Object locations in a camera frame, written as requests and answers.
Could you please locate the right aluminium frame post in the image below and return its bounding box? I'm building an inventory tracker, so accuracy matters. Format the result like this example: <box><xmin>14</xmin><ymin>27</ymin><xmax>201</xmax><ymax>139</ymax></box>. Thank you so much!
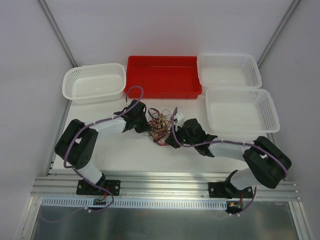
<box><xmin>257</xmin><ymin>0</ymin><xmax>303</xmax><ymax>68</ymax></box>

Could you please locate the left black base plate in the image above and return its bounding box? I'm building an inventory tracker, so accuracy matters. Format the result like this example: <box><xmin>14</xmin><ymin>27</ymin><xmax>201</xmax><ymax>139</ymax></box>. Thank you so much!
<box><xmin>75</xmin><ymin>179</ymin><xmax>121</xmax><ymax>196</ymax></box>

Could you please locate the white near rectangular basket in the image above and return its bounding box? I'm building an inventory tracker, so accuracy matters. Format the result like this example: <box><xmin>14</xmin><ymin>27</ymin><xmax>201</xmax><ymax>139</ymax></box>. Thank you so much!
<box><xmin>205</xmin><ymin>88</ymin><xmax>280</xmax><ymax>135</ymax></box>

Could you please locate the white rectangular basket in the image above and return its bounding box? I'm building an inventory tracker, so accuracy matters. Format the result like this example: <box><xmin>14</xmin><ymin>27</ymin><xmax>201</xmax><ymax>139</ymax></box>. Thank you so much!
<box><xmin>205</xmin><ymin>88</ymin><xmax>280</xmax><ymax>135</ymax></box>
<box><xmin>196</xmin><ymin>53</ymin><xmax>262</xmax><ymax>89</ymax></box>

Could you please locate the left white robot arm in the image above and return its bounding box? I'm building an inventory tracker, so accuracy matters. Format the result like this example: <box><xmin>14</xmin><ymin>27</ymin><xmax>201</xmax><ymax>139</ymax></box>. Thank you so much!
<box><xmin>54</xmin><ymin>99</ymin><xmax>150</xmax><ymax>195</ymax></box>

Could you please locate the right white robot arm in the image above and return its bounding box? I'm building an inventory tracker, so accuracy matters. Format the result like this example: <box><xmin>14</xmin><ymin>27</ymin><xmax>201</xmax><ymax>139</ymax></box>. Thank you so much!
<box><xmin>165</xmin><ymin>118</ymin><xmax>292</xmax><ymax>199</ymax></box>

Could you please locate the left aluminium frame post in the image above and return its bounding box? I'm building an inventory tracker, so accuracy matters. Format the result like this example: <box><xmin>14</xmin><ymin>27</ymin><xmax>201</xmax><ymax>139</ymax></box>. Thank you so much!
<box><xmin>36</xmin><ymin>0</ymin><xmax>79</xmax><ymax>68</ymax></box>

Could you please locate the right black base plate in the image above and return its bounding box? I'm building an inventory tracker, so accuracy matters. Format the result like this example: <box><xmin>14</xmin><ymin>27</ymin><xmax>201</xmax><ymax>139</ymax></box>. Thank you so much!
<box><xmin>208</xmin><ymin>182</ymin><xmax>254</xmax><ymax>199</ymax></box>

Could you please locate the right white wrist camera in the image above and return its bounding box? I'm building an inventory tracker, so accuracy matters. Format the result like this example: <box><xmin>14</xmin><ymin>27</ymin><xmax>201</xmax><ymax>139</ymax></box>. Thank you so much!
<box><xmin>173</xmin><ymin>112</ymin><xmax>185</xmax><ymax>132</ymax></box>

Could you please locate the white oval perforated basket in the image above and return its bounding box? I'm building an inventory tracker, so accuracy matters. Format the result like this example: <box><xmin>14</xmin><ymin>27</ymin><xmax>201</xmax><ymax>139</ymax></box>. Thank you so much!
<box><xmin>62</xmin><ymin>63</ymin><xmax>126</xmax><ymax>105</ymax></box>

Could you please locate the aluminium mounting rail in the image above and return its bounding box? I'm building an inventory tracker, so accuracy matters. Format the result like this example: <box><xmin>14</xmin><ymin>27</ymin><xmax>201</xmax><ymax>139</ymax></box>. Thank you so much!
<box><xmin>31</xmin><ymin>169</ymin><xmax>301</xmax><ymax>202</ymax></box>

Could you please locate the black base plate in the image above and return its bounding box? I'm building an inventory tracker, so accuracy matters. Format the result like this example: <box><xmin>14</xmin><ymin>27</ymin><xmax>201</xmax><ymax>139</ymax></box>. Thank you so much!
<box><xmin>208</xmin><ymin>182</ymin><xmax>254</xmax><ymax>199</ymax></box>
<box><xmin>75</xmin><ymin>179</ymin><xmax>121</xmax><ymax>196</ymax></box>

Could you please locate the aluminium frame post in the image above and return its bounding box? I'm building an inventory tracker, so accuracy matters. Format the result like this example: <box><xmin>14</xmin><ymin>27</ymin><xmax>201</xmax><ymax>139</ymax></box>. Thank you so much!
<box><xmin>36</xmin><ymin>0</ymin><xmax>79</xmax><ymax>68</ymax></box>
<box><xmin>257</xmin><ymin>0</ymin><xmax>303</xmax><ymax>68</ymax></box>

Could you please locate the multicolour wire bundle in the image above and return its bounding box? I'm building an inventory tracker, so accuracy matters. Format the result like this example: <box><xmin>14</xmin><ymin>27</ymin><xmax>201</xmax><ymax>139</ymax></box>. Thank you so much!
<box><xmin>143</xmin><ymin>107</ymin><xmax>178</xmax><ymax>147</ymax></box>

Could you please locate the white slotted cable duct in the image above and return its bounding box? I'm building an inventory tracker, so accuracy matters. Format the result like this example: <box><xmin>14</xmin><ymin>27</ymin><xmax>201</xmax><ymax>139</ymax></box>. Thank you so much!
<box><xmin>41</xmin><ymin>197</ymin><xmax>227</xmax><ymax>211</ymax></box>

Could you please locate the red plastic bin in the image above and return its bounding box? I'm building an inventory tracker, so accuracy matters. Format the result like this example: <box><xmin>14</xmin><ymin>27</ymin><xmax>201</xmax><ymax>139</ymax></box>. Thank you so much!
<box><xmin>124</xmin><ymin>55</ymin><xmax>202</xmax><ymax>100</ymax></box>

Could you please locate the white far rectangular basket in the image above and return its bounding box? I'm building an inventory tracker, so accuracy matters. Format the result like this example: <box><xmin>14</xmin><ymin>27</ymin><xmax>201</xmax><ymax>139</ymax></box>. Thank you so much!
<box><xmin>196</xmin><ymin>53</ymin><xmax>262</xmax><ymax>89</ymax></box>

